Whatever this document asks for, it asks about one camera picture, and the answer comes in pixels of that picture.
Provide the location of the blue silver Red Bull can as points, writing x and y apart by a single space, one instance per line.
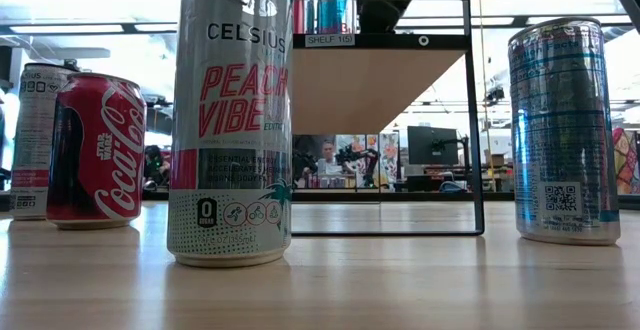
565 135
332 17
310 17

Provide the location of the red Coke Zero can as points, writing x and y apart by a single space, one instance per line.
298 5

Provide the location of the red Coca-Cola Star Wars can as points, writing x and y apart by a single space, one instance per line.
100 155

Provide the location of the white Celsius Peach Vibe can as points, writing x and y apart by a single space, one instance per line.
35 135
230 120

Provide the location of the black background robot arm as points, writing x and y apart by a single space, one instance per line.
367 157

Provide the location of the black monitor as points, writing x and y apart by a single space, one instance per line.
430 145

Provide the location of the black ceiling fixture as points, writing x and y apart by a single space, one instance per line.
495 95

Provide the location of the floral print panel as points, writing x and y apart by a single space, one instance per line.
387 155

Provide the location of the person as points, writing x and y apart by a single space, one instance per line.
156 170
328 152

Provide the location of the colourful patchwork quilt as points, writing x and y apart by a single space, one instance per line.
627 165

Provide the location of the wooden shelf with black frame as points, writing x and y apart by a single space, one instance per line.
360 85

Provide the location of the black aluminium table frame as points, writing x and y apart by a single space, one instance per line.
340 196

